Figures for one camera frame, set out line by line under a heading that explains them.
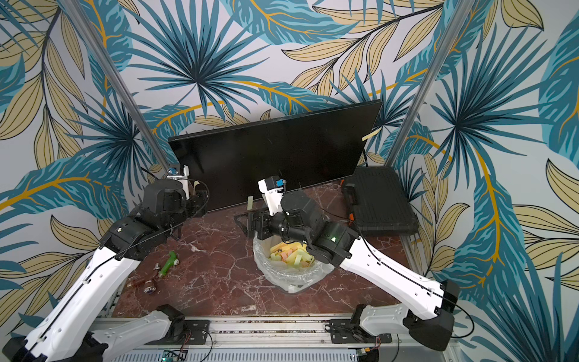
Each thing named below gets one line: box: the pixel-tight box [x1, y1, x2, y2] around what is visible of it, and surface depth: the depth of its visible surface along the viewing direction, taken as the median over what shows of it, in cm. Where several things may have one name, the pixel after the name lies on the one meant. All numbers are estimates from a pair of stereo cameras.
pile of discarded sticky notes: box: [269, 242, 316, 267], surface depth 87 cm
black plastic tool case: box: [340, 165, 420, 237], surface depth 101 cm
